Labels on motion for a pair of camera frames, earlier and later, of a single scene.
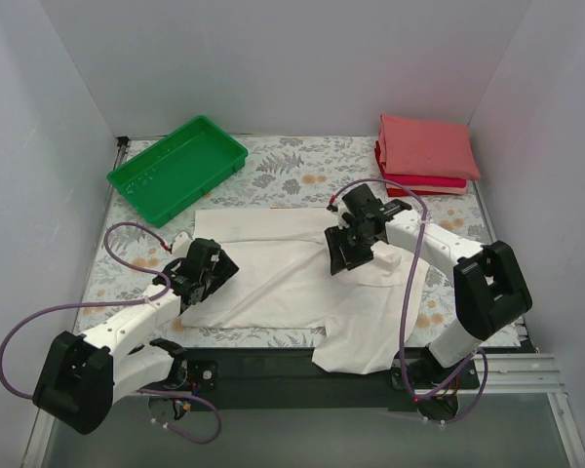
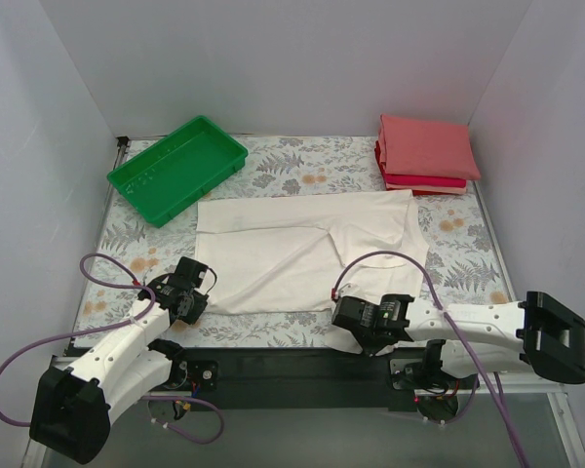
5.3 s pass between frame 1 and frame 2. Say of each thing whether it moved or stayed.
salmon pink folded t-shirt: stayed
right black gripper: moved
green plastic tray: stayed
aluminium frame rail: stayed
